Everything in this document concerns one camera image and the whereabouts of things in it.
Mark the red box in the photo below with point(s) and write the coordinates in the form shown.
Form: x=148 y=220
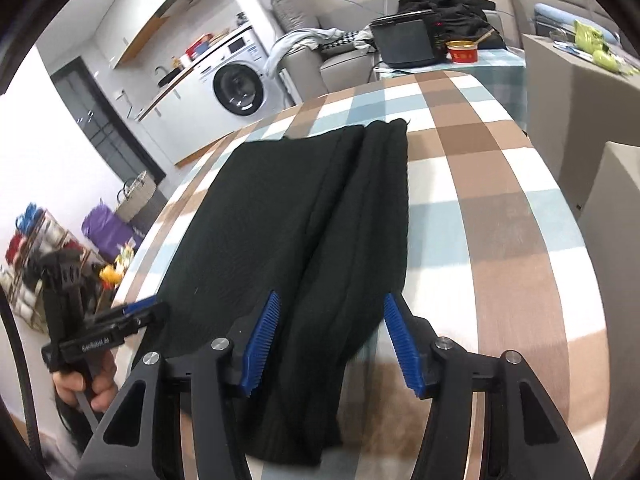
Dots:
x=199 y=46

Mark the wooden shoe rack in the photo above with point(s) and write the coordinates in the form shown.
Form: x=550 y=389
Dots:
x=30 y=280

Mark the woven laundry basket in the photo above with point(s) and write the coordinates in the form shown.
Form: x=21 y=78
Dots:
x=136 y=197

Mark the white kitchen cabinets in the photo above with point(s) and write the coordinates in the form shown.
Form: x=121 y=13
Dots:
x=150 y=5
x=175 y=115

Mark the grey sofa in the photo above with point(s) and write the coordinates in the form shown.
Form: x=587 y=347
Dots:
x=345 y=67

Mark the blue pillow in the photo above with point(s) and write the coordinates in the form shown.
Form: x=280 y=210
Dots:
x=552 y=16

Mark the white washing machine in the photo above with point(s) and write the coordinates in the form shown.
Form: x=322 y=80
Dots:
x=240 y=80

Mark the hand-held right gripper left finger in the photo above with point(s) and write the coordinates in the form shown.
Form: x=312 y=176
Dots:
x=260 y=345

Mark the person's left hand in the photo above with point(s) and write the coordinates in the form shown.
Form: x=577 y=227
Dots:
x=102 y=390

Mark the pile of black clothes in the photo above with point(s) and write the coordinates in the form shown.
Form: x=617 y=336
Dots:
x=450 y=2

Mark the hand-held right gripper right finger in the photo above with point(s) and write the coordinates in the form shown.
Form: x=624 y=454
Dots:
x=402 y=345

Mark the black countertop oven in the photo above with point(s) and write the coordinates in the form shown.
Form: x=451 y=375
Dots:
x=402 y=40

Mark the tall cardboard box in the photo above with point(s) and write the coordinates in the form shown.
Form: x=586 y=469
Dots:
x=617 y=260

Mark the wooden chopsticks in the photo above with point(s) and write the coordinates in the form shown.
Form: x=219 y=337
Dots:
x=484 y=37

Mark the black sink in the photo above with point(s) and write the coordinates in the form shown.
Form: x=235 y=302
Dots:
x=170 y=78

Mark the black knit sweater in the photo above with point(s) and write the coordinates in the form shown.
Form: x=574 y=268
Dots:
x=280 y=220

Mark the black faucet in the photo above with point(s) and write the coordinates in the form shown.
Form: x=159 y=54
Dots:
x=160 y=71

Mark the green plush toy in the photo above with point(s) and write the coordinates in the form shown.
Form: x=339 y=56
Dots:
x=590 y=35

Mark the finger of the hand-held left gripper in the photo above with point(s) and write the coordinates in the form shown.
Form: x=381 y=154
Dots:
x=130 y=306
x=145 y=317

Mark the red bowl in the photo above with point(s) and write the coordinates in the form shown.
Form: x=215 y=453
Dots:
x=461 y=54

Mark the white upper kitchen cabinets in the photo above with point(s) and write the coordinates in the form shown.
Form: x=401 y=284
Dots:
x=150 y=5

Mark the houndstooth pillow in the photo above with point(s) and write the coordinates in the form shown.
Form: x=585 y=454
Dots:
x=340 y=42

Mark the teal checked cloth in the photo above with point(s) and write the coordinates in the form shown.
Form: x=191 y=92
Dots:
x=500 y=75

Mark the white lower kitchen cabinets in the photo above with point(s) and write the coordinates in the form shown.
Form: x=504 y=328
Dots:
x=175 y=115

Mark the light grey garment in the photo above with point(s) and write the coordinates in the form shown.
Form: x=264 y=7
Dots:
x=295 y=45

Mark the black framed glass door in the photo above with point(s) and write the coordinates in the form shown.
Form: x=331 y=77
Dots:
x=105 y=125

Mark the white grey garment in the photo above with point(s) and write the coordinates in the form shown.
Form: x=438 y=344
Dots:
x=364 y=40

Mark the small green toy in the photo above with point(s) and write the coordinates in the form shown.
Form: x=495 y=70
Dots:
x=607 y=61

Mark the person's left forearm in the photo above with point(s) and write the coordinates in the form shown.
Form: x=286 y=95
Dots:
x=72 y=430

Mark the brown blue checked tablecloth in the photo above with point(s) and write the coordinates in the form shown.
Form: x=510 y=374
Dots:
x=500 y=210

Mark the purple bag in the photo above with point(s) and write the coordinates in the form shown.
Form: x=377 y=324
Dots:
x=107 y=232

